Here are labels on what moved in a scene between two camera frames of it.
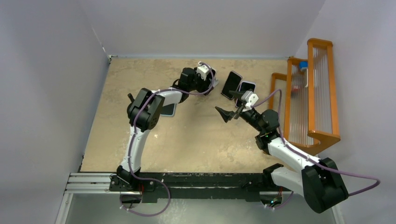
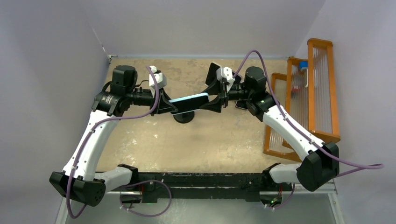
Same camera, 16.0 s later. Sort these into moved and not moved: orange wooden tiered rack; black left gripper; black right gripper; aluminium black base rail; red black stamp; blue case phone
Moved: black right gripper; black left gripper; blue case phone
Not moved: orange wooden tiered rack; red black stamp; aluminium black base rail
